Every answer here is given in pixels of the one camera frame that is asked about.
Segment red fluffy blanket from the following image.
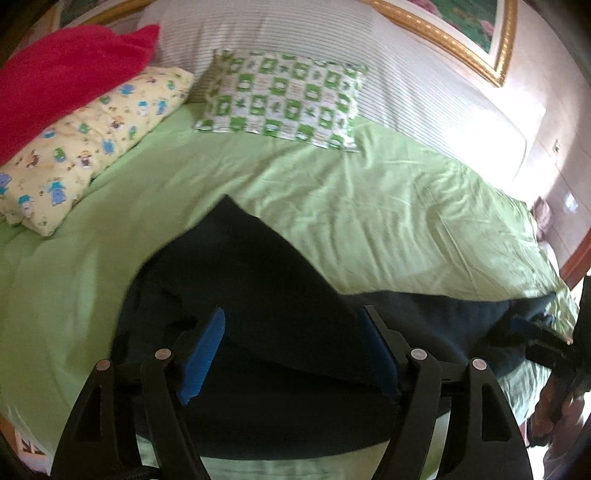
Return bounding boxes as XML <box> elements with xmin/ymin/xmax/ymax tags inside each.
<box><xmin>1</xmin><ymin>24</ymin><xmax>159</xmax><ymax>164</ymax></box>

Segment black pants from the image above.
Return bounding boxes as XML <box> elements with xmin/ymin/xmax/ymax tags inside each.
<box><xmin>111</xmin><ymin>198</ymin><xmax>551</xmax><ymax>460</ymax></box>

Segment right hand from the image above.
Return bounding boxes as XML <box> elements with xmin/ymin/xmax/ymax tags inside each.
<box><xmin>528</xmin><ymin>374</ymin><xmax>585</xmax><ymax>468</ymax></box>

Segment gold framed landscape painting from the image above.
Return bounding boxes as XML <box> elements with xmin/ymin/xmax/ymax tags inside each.
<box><xmin>55</xmin><ymin>0</ymin><xmax>519</xmax><ymax>88</ymax></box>

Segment green white patterned pillow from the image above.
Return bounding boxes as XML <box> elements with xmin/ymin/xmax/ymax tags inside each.
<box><xmin>194</xmin><ymin>49</ymin><xmax>368</xmax><ymax>152</ymax></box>

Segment light green bed sheet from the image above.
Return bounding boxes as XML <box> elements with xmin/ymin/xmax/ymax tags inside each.
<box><xmin>1</xmin><ymin>104</ymin><xmax>577</xmax><ymax>453</ymax></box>

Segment yellow cartoon print quilt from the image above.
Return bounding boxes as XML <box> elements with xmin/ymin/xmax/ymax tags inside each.
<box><xmin>1</xmin><ymin>66</ymin><xmax>194</xmax><ymax>237</ymax></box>

